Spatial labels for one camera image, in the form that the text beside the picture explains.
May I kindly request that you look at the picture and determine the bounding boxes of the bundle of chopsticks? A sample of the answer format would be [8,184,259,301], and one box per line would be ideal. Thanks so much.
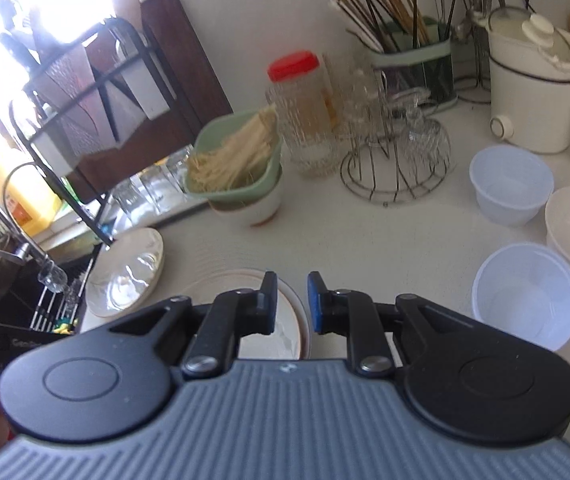
[326,0,453,53]

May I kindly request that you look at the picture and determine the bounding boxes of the metal faucet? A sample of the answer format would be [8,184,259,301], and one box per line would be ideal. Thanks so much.
[0,162,52,267]

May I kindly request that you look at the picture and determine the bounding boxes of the green strainer with noodles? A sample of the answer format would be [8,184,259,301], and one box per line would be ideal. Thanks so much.
[184,108,284,207]

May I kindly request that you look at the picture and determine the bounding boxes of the wire cup rack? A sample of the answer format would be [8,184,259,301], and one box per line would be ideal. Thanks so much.
[340,132,452,206]

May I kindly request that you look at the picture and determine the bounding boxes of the black dish rack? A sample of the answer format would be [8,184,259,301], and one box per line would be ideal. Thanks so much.
[9,16,180,247]

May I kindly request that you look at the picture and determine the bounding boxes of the white electric cooking pot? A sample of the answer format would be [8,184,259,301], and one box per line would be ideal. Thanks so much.
[472,6,570,163]

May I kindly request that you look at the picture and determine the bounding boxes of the group of drinking glasses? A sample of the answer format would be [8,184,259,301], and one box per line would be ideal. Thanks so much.
[109,147,192,217]

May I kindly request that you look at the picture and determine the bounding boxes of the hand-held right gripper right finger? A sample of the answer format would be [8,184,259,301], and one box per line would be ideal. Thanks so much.
[306,271,471,379]

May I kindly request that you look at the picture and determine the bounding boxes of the cream plate with brown rim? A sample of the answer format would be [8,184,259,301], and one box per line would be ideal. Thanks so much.
[179,268,312,361]

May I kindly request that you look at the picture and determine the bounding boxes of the yellow bottle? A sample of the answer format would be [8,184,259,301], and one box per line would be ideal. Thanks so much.
[0,164,62,237]

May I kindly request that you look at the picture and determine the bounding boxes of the white glossy plate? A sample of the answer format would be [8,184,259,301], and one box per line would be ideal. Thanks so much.
[86,227,166,319]

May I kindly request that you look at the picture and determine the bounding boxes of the dark wooden cutting board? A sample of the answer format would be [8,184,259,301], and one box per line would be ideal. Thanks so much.
[77,0,234,196]

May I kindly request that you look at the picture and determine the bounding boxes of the glass cups on rack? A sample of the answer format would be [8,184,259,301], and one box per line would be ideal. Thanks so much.
[337,55,452,171]

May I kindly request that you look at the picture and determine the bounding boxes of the white plastic bowl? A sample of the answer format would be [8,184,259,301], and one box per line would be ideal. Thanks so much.
[468,145,555,226]
[471,243,570,352]

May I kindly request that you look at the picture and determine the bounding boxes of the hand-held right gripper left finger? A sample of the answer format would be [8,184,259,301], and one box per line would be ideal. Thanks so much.
[107,270,280,379]

